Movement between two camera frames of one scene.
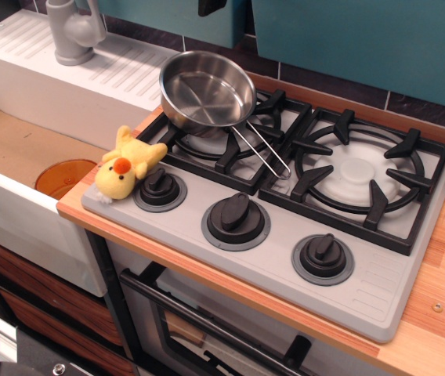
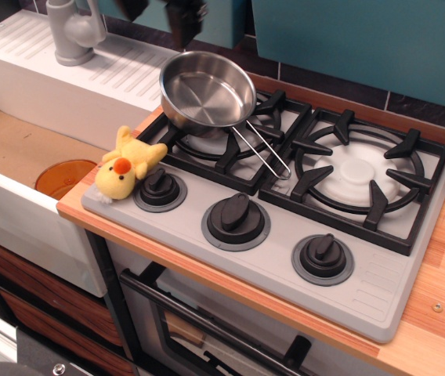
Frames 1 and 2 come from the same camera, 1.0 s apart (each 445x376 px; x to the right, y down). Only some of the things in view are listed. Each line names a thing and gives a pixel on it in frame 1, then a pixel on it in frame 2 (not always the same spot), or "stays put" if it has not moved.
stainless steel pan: x=207 y=94 stays put
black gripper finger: x=208 y=7 → x=186 y=18
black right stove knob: x=323 y=260 stays put
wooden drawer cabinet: x=66 y=315 stays put
